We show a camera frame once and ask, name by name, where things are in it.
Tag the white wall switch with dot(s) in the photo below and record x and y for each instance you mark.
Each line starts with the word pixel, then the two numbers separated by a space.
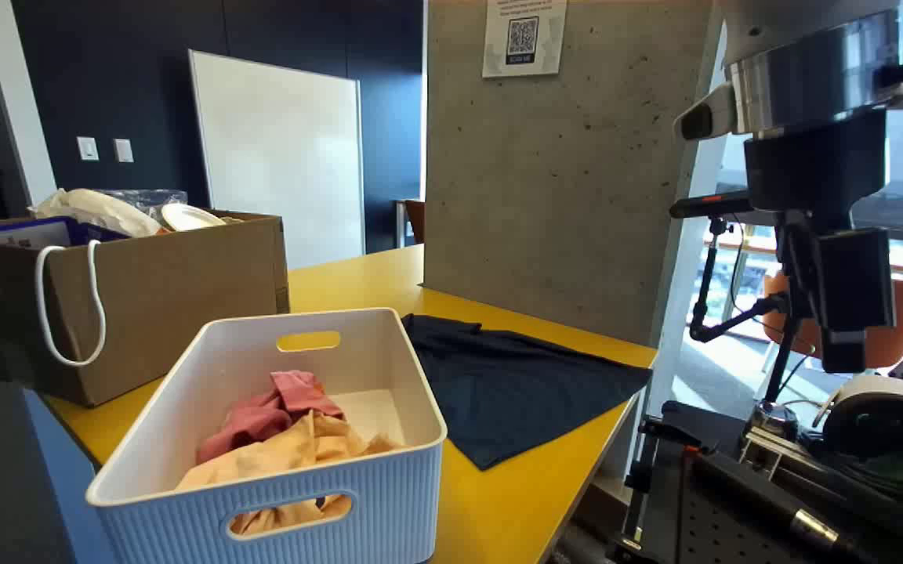
pixel 88 149
pixel 123 151

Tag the QR code poster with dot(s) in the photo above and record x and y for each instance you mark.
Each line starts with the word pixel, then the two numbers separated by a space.
pixel 523 36

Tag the dark brown chair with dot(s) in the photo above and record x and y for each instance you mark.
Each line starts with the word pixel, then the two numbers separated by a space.
pixel 413 220

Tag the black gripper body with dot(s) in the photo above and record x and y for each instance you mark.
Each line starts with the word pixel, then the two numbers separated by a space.
pixel 814 174

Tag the beige cloth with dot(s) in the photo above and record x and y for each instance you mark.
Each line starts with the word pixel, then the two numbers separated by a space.
pixel 297 448

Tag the black rod with silver tip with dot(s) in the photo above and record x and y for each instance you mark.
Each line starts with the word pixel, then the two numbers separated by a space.
pixel 767 503

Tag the dark navy shirt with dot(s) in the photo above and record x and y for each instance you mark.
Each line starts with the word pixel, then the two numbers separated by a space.
pixel 514 387

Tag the white crumpled cloth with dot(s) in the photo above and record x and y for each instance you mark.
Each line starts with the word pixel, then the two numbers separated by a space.
pixel 94 208

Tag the white board panel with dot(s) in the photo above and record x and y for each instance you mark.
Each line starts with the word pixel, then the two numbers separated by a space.
pixel 281 158

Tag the cream rounded packet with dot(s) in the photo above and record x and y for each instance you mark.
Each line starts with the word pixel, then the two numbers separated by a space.
pixel 190 217

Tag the pink cloth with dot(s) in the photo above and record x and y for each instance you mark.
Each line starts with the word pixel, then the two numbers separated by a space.
pixel 264 412

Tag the white plastic basket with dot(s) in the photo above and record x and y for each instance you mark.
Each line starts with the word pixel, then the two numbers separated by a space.
pixel 368 503

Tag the white rounded device housing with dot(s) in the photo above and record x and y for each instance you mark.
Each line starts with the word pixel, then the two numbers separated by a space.
pixel 890 401

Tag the black articulated camera stand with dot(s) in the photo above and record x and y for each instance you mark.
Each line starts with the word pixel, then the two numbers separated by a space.
pixel 730 320

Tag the brown paper bag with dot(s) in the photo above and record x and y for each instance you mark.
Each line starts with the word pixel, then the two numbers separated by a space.
pixel 190 303

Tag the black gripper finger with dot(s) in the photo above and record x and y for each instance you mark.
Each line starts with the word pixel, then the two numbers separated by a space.
pixel 855 293
pixel 796 267

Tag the grey concrete pillar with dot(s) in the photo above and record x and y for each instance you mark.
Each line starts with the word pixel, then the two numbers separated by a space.
pixel 555 176

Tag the black stereo camera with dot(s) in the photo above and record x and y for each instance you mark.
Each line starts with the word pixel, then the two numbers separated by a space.
pixel 707 205

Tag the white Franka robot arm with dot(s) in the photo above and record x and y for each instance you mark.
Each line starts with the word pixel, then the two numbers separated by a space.
pixel 807 73

